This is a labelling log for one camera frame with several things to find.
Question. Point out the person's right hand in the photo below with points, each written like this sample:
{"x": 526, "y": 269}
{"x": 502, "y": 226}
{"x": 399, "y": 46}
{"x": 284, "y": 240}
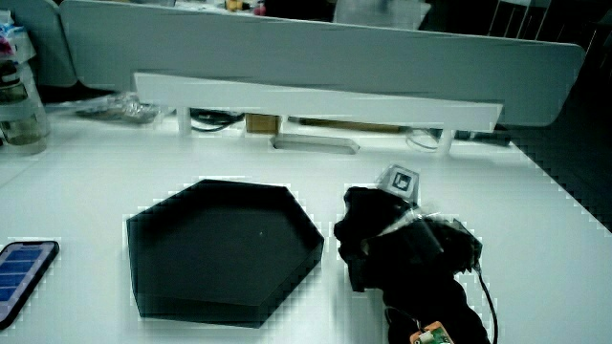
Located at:
{"x": 406, "y": 248}

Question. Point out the person's right forearm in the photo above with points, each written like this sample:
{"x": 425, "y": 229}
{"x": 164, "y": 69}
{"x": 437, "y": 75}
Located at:
{"x": 430, "y": 306}

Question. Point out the white desk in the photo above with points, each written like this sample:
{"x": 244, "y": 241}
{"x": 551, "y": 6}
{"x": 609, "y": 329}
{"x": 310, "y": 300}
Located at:
{"x": 526, "y": 248}

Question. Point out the grey desk partition panel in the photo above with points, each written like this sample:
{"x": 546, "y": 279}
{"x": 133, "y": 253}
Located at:
{"x": 40, "y": 43}
{"x": 334, "y": 52}

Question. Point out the orange wrist circuit board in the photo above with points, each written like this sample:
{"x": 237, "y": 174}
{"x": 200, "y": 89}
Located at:
{"x": 432, "y": 335}

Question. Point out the long wooden stick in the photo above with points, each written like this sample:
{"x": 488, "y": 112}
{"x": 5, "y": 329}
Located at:
{"x": 351, "y": 125}

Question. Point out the white monitor riser shelf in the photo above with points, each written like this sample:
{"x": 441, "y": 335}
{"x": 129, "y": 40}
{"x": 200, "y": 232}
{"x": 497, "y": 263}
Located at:
{"x": 306, "y": 102}

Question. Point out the black hexagonal tray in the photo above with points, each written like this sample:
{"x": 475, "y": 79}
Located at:
{"x": 225, "y": 248}

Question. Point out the small brown cardboard box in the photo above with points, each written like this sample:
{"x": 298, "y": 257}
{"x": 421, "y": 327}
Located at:
{"x": 262, "y": 123}

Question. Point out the crumpled clear plastic bag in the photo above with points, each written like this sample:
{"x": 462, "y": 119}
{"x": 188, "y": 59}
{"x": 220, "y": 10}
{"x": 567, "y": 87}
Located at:
{"x": 122, "y": 109}

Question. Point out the black smartphone with blue screen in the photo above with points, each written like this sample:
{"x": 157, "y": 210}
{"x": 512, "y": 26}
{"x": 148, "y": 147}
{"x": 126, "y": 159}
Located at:
{"x": 21, "y": 274}

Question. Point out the clear plastic bottle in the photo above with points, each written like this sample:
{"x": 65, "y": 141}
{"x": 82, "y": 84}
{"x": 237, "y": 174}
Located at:
{"x": 19, "y": 114}

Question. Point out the colourful packets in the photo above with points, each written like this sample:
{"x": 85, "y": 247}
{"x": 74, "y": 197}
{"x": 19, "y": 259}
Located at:
{"x": 12, "y": 36}

